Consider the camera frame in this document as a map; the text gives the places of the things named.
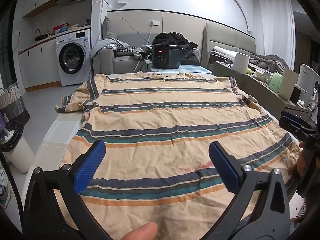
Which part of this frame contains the white curtain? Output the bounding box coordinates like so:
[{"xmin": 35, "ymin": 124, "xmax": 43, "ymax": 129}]
[{"xmin": 258, "ymin": 0, "xmax": 296, "ymax": 68}]

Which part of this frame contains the white countertop appliance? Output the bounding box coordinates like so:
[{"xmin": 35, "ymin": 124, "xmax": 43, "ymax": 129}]
[{"xmin": 296, "ymin": 64, "xmax": 320, "ymax": 111}]

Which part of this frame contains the kitchen base cabinet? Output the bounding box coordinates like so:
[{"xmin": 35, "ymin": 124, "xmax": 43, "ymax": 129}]
[{"xmin": 17, "ymin": 25, "xmax": 92, "ymax": 92}]

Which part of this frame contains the grey-green garment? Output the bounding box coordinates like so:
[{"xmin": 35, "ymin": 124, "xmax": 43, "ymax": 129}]
[{"xmin": 133, "ymin": 44, "xmax": 153, "ymax": 61}]

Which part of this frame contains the white shoe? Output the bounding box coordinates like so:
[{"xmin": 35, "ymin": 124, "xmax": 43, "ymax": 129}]
[{"xmin": 0, "ymin": 184, "xmax": 12, "ymax": 209}]

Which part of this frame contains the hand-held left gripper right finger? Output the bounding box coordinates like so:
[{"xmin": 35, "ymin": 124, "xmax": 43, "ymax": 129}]
[{"xmin": 205, "ymin": 141, "xmax": 292, "ymax": 240}]

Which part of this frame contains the grey duvet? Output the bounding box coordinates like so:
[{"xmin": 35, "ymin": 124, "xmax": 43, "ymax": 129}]
[{"xmin": 249, "ymin": 54, "xmax": 290, "ymax": 75}]

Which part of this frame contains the grey sofa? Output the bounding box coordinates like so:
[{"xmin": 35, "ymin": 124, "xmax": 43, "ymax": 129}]
[{"xmin": 94, "ymin": 17, "xmax": 203, "ymax": 75}]

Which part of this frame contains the green kettle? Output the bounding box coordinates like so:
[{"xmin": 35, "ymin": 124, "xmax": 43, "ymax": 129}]
[{"xmin": 268, "ymin": 72, "xmax": 283, "ymax": 87}]

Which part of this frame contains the grey upholstered headboard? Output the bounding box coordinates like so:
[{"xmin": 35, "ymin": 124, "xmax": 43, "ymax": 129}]
[{"xmin": 203, "ymin": 24, "xmax": 257, "ymax": 68}]

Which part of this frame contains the side table with checked cloth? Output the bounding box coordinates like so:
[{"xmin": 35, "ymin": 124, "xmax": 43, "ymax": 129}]
[{"xmin": 146, "ymin": 64, "xmax": 213, "ymax": 75}]

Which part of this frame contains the grey sideboard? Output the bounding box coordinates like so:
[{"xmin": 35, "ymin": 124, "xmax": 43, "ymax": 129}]
[{"xmin": 212, "ymin": 60, "xmax": 314, "ymax": 122}]

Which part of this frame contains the striped beige shirt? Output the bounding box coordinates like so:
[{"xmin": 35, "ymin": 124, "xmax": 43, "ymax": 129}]
[{"xmin": 55, "ymin": 71, "xmax": 302, "ymax": 240}]

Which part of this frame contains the grey blanket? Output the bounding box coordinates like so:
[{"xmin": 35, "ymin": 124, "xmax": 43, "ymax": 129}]
[{"xmin": 89, "ymin": 38, "xmax": 131, "ymax": 58}]

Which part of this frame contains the woven laundry basket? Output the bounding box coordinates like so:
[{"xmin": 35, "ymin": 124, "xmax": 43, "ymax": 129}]
[{"xmin": 0, "ymin": 81, "xmax": 30, "ymax": 128}]

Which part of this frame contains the person's right hand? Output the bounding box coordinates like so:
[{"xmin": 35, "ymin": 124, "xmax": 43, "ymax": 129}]
[{"xmin": 289, "ymin": 141, "xmax": 310, "ymax": 180}]

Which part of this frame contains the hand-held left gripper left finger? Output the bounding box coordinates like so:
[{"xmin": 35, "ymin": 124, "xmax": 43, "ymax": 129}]
[{"xmin": 22, "ymin": 139, "xmax": 111, "ymax": 240}]

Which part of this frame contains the white cylinder appliance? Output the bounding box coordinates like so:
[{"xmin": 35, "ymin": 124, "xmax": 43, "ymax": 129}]
[{"xmin": 232, "ymin": 52, "xmax": 251, "ymax": 75}]

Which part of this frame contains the white washing machine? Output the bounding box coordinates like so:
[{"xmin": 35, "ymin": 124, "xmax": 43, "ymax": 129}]
[{"xmin": 55, "ymin": 29, "xmax": 91, "ymax": 87}]

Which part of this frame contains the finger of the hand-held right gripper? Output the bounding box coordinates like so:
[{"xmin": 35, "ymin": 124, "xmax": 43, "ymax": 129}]
[
  {"xmin": 280, "ymin": 110, "xmax": 314, "ymax": 127},
  {"xmin": 278, "ymin": 119, "xmax": 313, "ymax": 141}
]

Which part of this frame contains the black jacket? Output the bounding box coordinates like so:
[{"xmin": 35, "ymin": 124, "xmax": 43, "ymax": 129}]
[{"xmin": 151, "ymin": 32, "xmax": 201, "ymax": 66}]

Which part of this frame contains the black cable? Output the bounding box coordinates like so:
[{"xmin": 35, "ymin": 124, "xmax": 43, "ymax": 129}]
[{"xmin": 100, "ymin": 0, "xmax": 151, "ymax": 44}]

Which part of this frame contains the white bin with black bag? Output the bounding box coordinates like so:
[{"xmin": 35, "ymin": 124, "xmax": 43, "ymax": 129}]
[{"xmin": 0, "ymin": 119, "xmax": 35, "ymax": 174}]

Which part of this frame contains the black electric pressure cooker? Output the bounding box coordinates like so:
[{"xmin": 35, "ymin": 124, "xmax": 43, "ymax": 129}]
[{"xmin": 151, "ymin": 43, "xmax": 182, "ymax": 69}]

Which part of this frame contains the beige board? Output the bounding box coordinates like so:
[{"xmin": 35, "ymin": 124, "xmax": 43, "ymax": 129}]
[{"xmin": 278, "ymin": 68, "xmax": 299, "ymax": 101}]

